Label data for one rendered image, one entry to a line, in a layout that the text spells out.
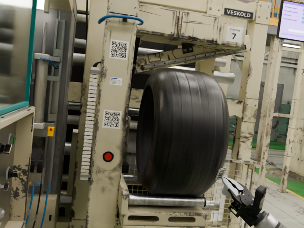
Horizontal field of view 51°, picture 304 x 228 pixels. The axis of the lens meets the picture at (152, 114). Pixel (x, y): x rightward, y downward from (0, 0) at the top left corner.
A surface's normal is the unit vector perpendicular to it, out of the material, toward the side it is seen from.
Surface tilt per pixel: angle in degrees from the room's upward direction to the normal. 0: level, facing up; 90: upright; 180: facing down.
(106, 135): 90
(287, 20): 90
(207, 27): 90
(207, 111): 65
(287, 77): 90
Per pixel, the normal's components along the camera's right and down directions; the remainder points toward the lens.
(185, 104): 0.22, -0.39
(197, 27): 0.19, 0.09
